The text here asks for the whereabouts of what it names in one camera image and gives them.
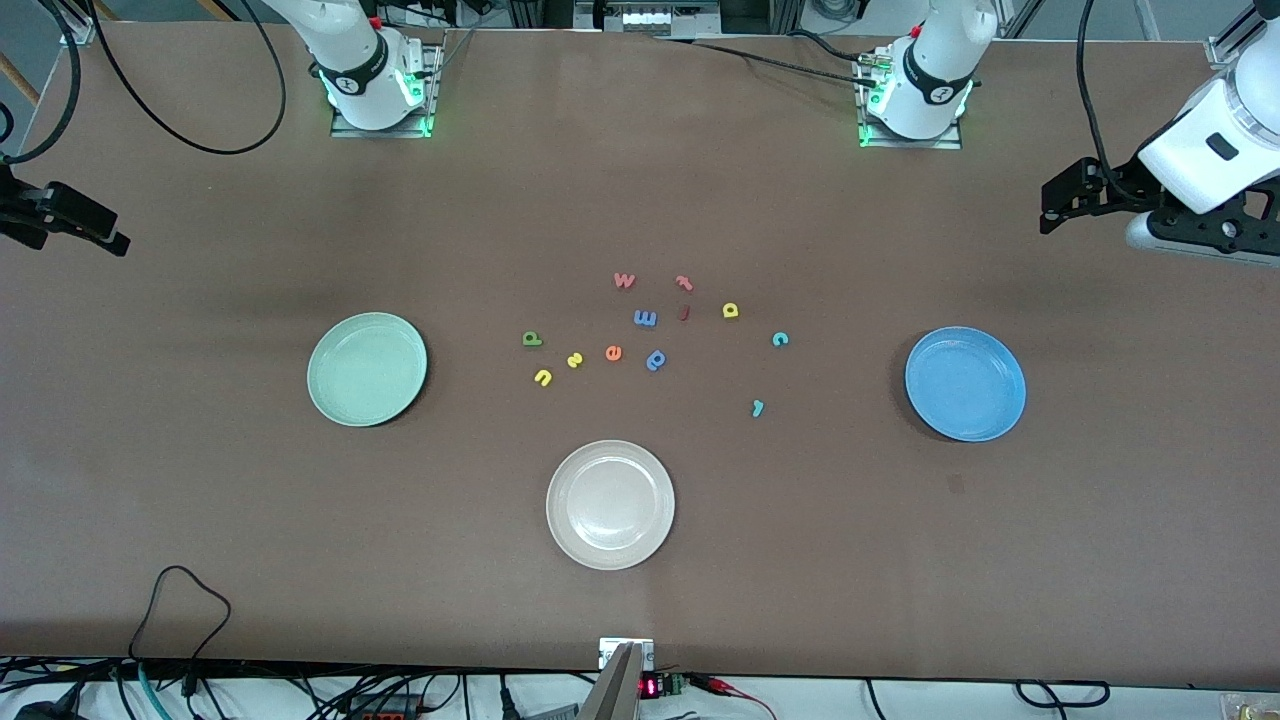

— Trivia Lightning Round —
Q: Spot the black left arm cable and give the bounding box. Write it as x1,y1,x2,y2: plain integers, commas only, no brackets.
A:
1075,0,1151,201

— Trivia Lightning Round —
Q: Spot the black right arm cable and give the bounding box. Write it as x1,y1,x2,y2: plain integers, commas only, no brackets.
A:
88,0,288,157

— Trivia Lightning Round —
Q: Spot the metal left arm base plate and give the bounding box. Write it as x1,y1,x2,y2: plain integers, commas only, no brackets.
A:
857,50,967,151

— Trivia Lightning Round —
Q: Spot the red wire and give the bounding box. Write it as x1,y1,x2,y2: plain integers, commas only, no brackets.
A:
695,674,779,720

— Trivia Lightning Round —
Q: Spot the light green plate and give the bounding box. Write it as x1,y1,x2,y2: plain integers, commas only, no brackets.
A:
307,312,429,428

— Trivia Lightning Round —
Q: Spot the blue plate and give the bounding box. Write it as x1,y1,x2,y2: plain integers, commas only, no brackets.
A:
904,326,1028,443

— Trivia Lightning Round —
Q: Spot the black hanging cable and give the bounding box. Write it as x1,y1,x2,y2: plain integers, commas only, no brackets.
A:
0,0,83,166

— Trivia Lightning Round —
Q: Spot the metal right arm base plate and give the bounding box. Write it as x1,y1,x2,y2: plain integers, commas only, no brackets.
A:
330,40,443,139

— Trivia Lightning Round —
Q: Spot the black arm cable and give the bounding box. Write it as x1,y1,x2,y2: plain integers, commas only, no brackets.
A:
1075,0,1151,201
88,0,288,157

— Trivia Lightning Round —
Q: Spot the black flat looped cable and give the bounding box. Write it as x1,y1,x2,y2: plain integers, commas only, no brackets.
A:
1014,679,1112,709

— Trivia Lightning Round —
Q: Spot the black cable across table edge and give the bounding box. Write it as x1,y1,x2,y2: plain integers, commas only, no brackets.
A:
650,30,881,91

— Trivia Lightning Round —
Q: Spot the grey front camera mount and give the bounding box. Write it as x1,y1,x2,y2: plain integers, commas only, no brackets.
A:
580,637,657,720

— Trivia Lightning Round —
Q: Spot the grey control box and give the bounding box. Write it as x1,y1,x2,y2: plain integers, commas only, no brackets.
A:
574,0,721,37

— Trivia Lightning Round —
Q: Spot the black looped thin cable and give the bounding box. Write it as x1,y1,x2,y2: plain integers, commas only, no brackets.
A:
128,565,233,696

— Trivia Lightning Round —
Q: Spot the white plate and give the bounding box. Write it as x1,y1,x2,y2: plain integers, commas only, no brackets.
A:
546,440,676,571

